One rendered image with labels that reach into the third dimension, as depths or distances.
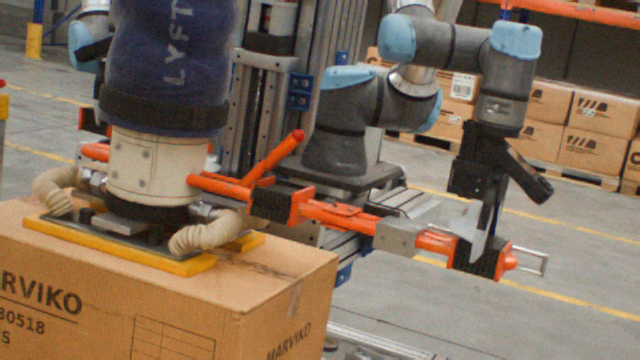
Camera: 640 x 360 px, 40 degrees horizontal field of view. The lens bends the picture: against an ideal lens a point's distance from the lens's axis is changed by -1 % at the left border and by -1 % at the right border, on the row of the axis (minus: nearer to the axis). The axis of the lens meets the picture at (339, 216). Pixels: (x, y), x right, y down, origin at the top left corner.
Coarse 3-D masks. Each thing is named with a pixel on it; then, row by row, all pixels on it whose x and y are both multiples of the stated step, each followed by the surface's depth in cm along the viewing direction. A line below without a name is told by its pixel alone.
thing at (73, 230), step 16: (32, 224) 151; (48, 224) 150; (64, 224) 150; (80, 224) 151; (64, 240) 149; (80, 240) 148; (96, 240) 147; (112, 240) 147; (128, 240) 148; (144, 240) 149; (160, 240) 148; (128, 256) 145; (144, 256) 144; (160, 256) 144; (176, 256) 144; (192, 256) 147; (208, 256) 148; (176, 272) 142; (192, 272) 142
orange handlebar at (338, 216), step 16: (96, 144) 162; (96, 160) 158; (192, 176) 151; (208, 176) 154; (224, 176) 154; (224, 192) 149; (240, 192) 148; (304, 208) 144; (320, 208) 144; (336, 208) 144; (352, 208) 146; (320, 224) 144; (336, 224) 143; (352, 224) 142; (368, 224) 141; (416, 240) 138; (432, 240) 138; (448, 240) 141; (512, 256) 136
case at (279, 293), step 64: (64, 192) 177; (0, 256) 148; (64, 256) 143; (256, 256) 159; (320, 256) 165; (0, 320) 150; (64, 320) 145; (128, 320) 141; (192, 320) 136; (256, 320) 137; (320, 320) 167
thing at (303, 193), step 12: (264, 180) 149; (276, 180) 153; (252, 192) 146; (264, 192) 144; (276, 192) 144; (288, 192) 148; (300, 192) 145; (312, 192) 150; (252, 204) 146; (264, 204) 146; (276, 204) 145; (288, 204) 143; (264, 216) 145; (276, 216) 144; (288, 216) 144
